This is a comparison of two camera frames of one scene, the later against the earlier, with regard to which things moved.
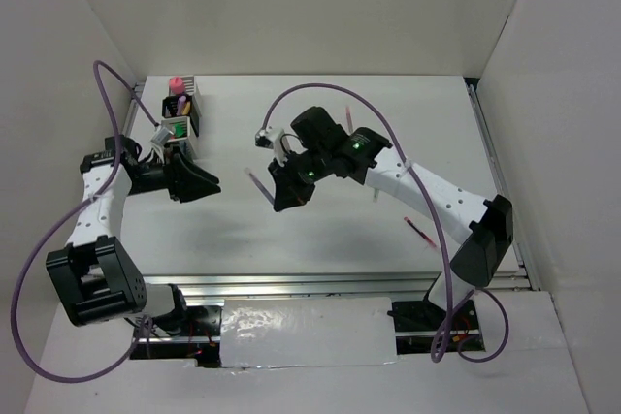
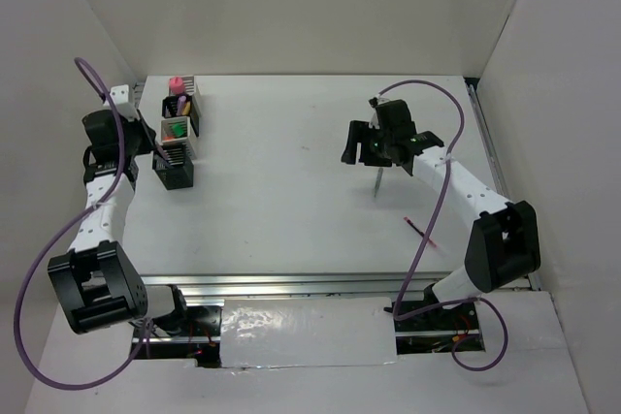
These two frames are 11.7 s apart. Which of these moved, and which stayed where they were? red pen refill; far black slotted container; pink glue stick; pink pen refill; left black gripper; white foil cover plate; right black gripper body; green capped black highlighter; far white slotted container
Moved: left black gripper; right black gripper body; pink pen refill
Stayed: red pen refill; white foil cover plate; pink glue stick; far black slotted container; green capped black highlighter; far white slotted container
